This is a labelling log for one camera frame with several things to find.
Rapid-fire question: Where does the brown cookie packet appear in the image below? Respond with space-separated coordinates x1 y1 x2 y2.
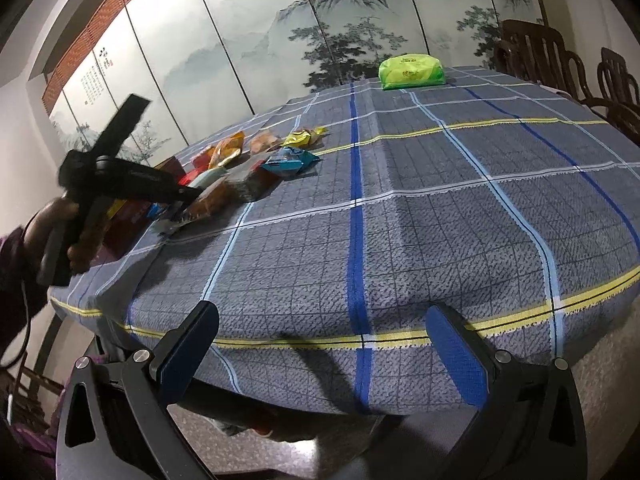
248 130 282 155

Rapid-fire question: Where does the painted folding screen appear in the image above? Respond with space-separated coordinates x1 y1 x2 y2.
42 0 544 165

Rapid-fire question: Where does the blue plaid tablecloth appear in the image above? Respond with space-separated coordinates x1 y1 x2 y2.
50 67 639 414

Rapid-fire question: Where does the orange yellow snack bag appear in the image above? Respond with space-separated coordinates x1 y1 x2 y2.
208 131 245 169

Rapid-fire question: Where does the red foil snack bag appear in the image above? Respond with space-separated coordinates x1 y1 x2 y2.
179 145 215 185

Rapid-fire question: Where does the blue white tissue pack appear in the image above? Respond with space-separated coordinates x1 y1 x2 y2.
189 166 227 190

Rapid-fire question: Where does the yellow candy wrapper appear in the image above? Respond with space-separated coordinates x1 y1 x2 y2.
281 127 328 148

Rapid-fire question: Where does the red gold tin box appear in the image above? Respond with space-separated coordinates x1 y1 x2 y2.
94 155 188 261

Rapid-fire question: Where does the teal blue snack packet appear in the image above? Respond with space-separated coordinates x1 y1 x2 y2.
262 146 320 179

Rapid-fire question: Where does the dark seaweed snack block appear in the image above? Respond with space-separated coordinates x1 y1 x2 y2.
227 160 281 203

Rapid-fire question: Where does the clear orange snack packet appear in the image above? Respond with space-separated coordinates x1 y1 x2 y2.
174 178 235 224

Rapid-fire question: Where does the green tissue pack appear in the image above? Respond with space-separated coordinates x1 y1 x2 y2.
378 54 446 90

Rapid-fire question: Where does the dark wooden chair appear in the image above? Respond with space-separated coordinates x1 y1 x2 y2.
494 20 608 106
586 48 640 145

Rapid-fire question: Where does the person's left hand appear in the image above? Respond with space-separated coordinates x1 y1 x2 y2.
22 194 109 276

